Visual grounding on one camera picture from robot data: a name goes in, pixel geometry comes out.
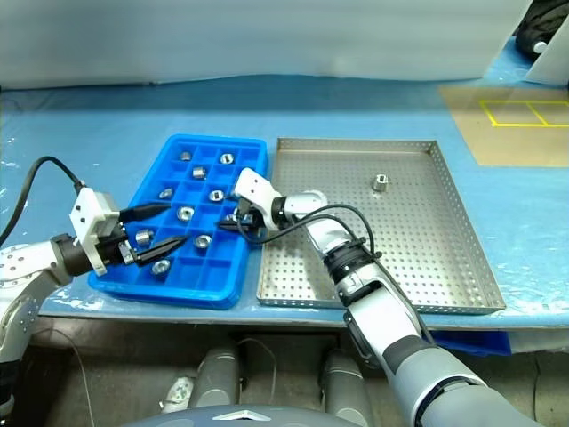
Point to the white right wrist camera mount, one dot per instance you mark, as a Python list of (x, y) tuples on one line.
[(255, 187)]

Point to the dark grey rounded shape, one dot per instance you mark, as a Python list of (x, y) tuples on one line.
[(218, 373), (344, 382)]

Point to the black bag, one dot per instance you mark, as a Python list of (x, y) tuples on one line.
[(531, 26)]

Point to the blue compartment tray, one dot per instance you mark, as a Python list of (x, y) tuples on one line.
[(222, 276)]

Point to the perforated stainless steel tray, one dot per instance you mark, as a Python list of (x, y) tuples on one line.
[(400, 249)]

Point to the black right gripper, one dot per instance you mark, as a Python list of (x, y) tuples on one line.
[(254, 220)]

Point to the white upright panel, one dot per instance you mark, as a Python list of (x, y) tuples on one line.
[(553, 62)]

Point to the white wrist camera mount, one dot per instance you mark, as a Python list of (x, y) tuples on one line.
[(86, 213), (255, 187)]

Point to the brown floor board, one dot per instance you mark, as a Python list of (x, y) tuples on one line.
[(524, 142)]

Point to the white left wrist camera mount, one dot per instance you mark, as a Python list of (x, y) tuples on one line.
[(86, 213)]

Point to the metal nut on metal tray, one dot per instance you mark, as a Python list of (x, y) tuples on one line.
[(380, 182)]

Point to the small white green device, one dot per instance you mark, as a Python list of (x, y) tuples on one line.
[(178, 393)]

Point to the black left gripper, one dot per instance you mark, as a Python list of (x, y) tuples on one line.
[(115, 244)]

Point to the white foam backdrop sheet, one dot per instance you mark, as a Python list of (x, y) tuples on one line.
[(266, 35)]

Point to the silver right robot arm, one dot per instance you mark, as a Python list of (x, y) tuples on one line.
[(382, 302)]

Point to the blue table cover sheet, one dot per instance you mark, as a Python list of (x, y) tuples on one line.
[(111, 115)]

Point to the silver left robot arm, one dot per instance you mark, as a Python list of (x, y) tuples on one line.
[(26, 267)]

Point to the blue crate under table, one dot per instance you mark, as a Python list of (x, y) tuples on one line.
[(480, 344)]

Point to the grey robot chest shell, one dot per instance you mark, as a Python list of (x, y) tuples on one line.
[(249, 416)]

